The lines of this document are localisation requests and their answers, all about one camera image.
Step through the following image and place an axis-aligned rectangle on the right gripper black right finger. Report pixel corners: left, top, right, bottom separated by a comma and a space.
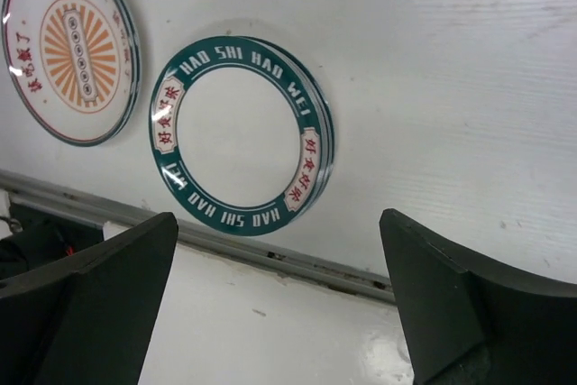
380, 209, 576, 384

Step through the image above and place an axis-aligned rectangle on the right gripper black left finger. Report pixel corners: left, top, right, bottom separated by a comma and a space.
1, 212, 179, 384

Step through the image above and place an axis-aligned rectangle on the rearmost teal lettered plate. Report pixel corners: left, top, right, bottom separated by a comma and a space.
149, 36, 329, 237

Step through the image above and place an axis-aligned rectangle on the red rim plate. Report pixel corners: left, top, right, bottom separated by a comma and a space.
1, 0, 142, 147

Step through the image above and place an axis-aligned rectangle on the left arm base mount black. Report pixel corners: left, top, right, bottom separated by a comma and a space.
1, 205, 104, 280

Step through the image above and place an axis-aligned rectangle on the aluminium front rail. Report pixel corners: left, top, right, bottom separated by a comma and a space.
0, 168, 398, 305

